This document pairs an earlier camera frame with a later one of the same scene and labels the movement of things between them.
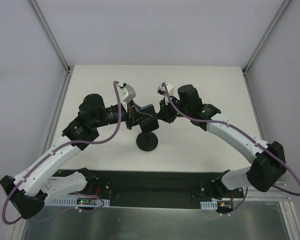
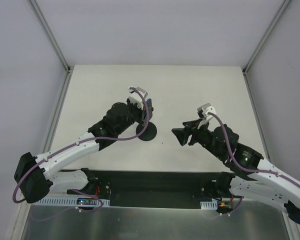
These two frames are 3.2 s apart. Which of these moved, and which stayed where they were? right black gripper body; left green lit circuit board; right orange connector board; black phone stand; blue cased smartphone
Moved: right black gripper body; blue cased smartphone; black phone stand
Stayed: left green lit circuit board; right orange connector board
